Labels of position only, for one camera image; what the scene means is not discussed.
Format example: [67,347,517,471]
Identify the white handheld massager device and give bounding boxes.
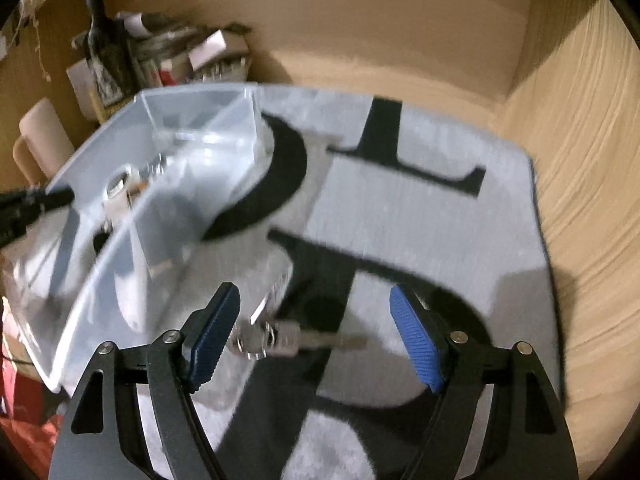
[102,166,146,230]

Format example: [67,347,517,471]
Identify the white power plug adapter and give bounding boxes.
[139,154,168,182]

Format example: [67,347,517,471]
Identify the clear plastic storage bin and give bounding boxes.
[1,84,265,391]

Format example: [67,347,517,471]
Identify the keys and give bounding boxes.
[227,292,367,361]

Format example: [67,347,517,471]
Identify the cream insulated mug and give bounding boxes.
[12,98,75,184]

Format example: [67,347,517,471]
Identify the handwritten white paper note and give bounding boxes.
[66,58,98,122]

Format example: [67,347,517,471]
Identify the dark wine bottle elephant label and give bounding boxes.
[86,0,138,108]

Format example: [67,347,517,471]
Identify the stack of books and papers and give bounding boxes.
[69,8,252,91]

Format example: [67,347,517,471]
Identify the grey mat with black letters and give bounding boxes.
[162,86,565,479]

